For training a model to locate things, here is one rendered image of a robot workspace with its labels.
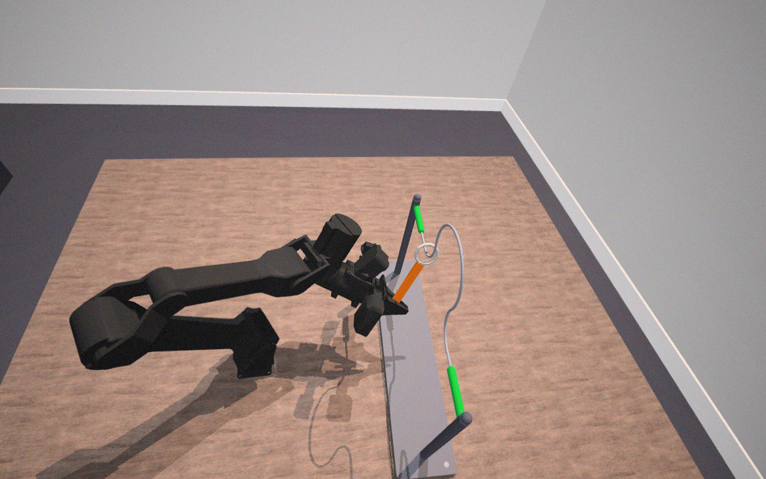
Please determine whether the orange bar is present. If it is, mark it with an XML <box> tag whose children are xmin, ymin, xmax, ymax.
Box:
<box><xmin>393</xmin><ymin>243</ymin><xmax>439</xmax><ymax>303</ymax></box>

